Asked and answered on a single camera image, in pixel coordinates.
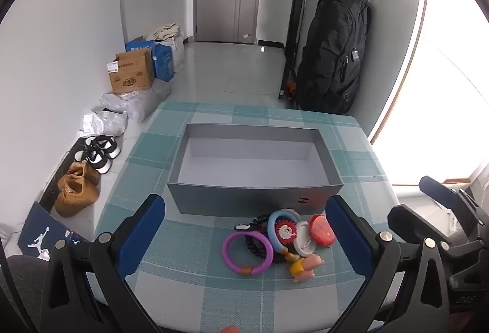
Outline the red round badge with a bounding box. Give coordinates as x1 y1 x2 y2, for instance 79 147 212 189
309 214 337 247

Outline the brown cardboard box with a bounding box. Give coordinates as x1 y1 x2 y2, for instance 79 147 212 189
107 48 155 95

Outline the small white parcel bag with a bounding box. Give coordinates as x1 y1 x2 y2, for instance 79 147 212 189
79 108 128 137

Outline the teal checked tablecloth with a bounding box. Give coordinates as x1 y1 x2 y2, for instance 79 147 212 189
90 101 402 333

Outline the red white flower clip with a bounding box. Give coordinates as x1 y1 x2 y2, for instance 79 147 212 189
275 220 297 244

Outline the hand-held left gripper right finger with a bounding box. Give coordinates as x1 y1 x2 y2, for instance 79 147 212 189
325 195 451 333

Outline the light blue ring bracelet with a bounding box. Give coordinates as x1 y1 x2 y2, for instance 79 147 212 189
267 209 302 254

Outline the black beaded bracelet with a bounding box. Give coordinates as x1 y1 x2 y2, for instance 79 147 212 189
244 231 270 261

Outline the purple ring bracelet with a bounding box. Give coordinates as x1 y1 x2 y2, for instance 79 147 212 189
222 232 273 276

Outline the black backpack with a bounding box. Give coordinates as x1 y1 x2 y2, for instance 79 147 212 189
296 0 371 115

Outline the white round badge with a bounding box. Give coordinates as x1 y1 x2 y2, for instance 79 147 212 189
294 221 318 257

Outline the black metal rack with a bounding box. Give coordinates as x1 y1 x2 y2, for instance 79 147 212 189
279 0 317 100

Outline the pink pig toy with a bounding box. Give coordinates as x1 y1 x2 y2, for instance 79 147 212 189
289 256 325 283

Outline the large grey parcel bag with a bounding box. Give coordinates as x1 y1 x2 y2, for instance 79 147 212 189
100 79 172 122

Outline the black white sneaker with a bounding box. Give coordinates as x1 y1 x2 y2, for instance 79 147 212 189
85 135 120 159
74 148 112 174

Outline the blue cardboard box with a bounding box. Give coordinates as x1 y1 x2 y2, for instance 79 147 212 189
125 36 175 82

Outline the grey cardboard box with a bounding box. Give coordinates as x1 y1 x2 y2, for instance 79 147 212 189
167 123 344 217

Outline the brown shoe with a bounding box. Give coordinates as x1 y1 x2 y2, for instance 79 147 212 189
53 174 99 218
68 161 101 189

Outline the cream cloth bag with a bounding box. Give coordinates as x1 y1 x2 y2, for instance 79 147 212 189
147 23 184 42

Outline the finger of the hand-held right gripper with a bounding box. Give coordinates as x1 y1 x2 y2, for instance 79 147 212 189
387 204 461 255
419 176 489 229

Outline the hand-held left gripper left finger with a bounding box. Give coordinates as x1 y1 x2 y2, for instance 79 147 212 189
38 194 166 333

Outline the white plastic bag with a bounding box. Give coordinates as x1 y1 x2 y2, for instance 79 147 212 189
171 35 186 72

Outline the grey fabric seat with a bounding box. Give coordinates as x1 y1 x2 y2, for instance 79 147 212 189
5 254 105 333

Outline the dark blue shoe box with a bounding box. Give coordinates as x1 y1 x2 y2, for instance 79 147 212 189
18 201 91 261

